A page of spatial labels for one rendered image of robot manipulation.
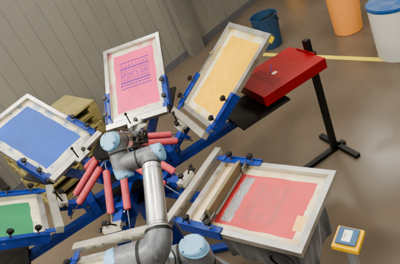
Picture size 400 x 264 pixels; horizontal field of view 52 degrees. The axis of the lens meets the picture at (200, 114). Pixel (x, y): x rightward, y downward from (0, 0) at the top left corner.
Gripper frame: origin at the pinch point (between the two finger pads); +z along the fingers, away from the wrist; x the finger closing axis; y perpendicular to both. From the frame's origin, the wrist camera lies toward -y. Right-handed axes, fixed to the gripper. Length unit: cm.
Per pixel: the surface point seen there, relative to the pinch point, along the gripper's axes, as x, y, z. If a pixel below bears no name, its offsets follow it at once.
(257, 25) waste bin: 152, 4, 419
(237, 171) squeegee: -27, 23, 81
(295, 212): -52, 58, 57
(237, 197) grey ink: -43, 23, 72
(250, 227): -57, 32, 53
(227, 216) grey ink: -51, 18, 61
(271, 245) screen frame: -64, 45, 37
